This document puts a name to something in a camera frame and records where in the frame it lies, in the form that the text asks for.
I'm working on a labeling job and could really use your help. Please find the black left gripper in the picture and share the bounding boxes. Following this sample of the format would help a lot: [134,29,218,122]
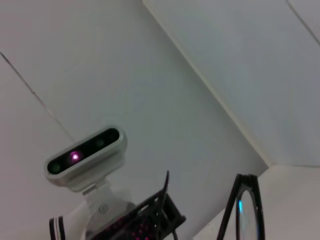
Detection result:
[92,191,187,240]

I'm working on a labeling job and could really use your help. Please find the black round glasses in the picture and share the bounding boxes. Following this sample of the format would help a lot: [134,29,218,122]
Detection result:
[156,170,266,240]

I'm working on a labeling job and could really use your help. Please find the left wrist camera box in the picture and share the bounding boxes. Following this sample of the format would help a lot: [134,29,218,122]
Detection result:
[44,127,128,195]

